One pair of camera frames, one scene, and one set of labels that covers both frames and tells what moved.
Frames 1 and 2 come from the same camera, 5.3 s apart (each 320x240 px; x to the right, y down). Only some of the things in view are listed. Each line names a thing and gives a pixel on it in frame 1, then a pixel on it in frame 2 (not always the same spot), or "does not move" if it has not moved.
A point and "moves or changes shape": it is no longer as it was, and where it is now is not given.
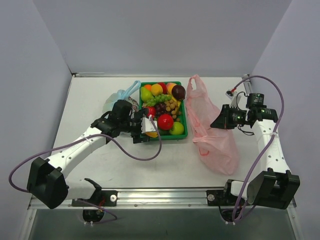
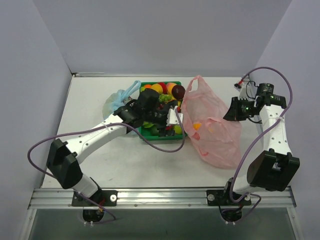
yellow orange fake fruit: (157, 89) does not move
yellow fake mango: (152, 134) to (196, 126)
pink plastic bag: (218, 146) moves or changes shape
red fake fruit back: (164, 88) does not move
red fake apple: (165, 122) moves or changes shape
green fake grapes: (159, 98) does not move
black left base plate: (100, 198) does not move
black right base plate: (221, 198) does not move
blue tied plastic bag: (121, 94) does not move
